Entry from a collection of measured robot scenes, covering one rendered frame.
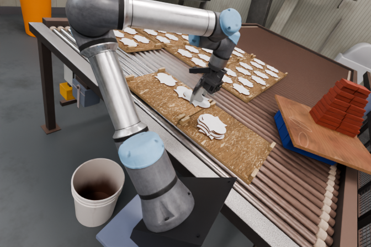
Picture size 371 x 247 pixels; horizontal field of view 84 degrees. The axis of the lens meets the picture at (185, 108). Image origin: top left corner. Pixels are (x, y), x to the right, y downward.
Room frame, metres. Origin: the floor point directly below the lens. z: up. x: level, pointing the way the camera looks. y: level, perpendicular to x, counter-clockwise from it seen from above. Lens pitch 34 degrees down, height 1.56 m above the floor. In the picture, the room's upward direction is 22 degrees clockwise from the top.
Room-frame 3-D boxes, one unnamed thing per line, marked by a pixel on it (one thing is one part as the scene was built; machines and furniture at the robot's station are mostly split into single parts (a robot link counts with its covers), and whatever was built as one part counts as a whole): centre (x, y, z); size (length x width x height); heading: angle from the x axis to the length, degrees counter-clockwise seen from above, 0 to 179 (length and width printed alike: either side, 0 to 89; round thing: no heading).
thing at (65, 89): (1.03, 0.75, 0.74); 0.09 x 0.08 x 0.24; 63
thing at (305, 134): (1.10, -0.79, 1.03); 0.50 x 0.50 x 0.02; 2
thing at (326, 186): (1.21, 0.03, 0.90); 1.95 x 0.05 x 0.05; 63
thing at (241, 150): (0.84, -0.25, 0.93); 0.41 x 0.35 x 0.02; 64
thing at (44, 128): (1.22, 1.07, 0.43); 0.12 x 0.12 x 0.85; 63
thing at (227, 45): (0.85, -0.05, 1.35); 0.09 x 0.08 x 0.11; 118
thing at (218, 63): (0.86, -0.06, 1.27); 0.08 x 0.08 x 0.05
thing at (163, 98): (1.03, 0.12, 0.93); 0.41 x 0.35 x 0.02; 64
